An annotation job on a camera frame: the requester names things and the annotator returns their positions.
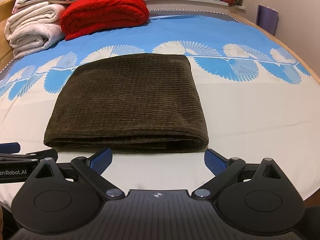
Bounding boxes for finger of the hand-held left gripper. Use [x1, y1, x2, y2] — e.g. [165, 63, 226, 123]
[0, 149, 59, 165]
[0, 142, 21, 154]

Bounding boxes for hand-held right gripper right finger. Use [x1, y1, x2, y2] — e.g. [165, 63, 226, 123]
[192, 149, 292, 201]

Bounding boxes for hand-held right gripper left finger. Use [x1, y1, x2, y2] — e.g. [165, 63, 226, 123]
[24, 148, 125, 201]

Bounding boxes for dark olive corduroy pants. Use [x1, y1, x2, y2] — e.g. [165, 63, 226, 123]
[44, 53, 209, 154]

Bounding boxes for blue white printed bed sheet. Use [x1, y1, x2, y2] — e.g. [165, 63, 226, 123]
[0, 14, 320, 205]

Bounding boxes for cream folded blanket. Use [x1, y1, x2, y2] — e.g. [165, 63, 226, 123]
[4, 1, 66, 43]

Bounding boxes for red folded blanket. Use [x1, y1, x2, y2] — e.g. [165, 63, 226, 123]
[60, 0, 150, 41]

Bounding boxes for grey mattress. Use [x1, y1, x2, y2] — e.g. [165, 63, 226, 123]
[147, 6, 238, 22]

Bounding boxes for white window sill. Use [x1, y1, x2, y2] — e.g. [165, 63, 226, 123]
[142, 0, 247, 11]

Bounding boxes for wooden bed frame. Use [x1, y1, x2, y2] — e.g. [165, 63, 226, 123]
[0, 0, 320, 86]

